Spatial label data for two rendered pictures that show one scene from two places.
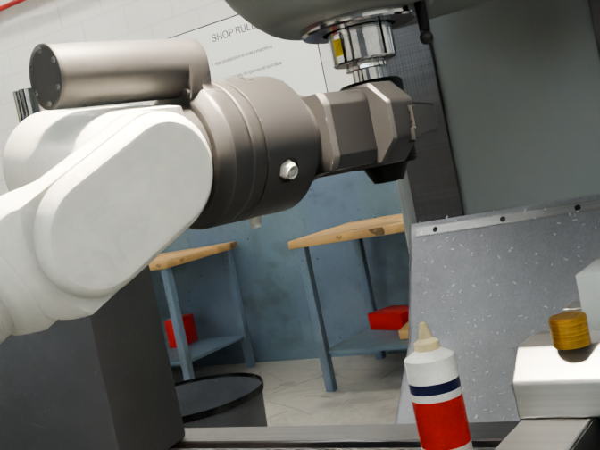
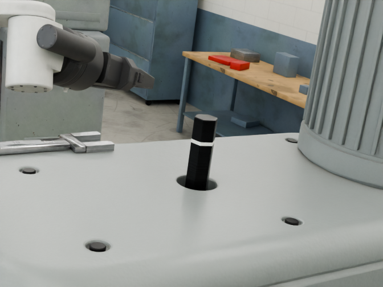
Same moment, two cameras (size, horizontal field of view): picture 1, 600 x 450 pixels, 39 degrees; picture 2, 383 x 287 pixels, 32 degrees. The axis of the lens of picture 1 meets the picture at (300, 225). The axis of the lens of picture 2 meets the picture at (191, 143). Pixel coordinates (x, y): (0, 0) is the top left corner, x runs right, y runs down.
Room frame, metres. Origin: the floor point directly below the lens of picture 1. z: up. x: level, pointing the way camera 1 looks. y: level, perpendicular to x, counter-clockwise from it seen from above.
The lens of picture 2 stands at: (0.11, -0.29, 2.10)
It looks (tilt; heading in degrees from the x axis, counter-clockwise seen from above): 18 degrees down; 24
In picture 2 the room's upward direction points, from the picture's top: 8 degrees clockwise
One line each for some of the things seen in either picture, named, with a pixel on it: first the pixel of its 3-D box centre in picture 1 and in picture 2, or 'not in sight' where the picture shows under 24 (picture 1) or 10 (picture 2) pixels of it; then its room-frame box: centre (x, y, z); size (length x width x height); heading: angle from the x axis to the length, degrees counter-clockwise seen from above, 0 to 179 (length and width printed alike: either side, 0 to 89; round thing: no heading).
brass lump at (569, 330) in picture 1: (569, 330); not in sight; (0.50, -0.15, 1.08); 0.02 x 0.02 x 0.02
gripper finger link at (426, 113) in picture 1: (410, 120); not in sight; (0.60, -0.09, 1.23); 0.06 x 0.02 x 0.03; 133
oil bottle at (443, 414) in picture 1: (435, 389); not in sight; (0.66, -0.08, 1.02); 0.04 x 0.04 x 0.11
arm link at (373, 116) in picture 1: (290, 145); not in sight; (0.56, 0.00, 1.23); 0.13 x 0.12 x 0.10; 43
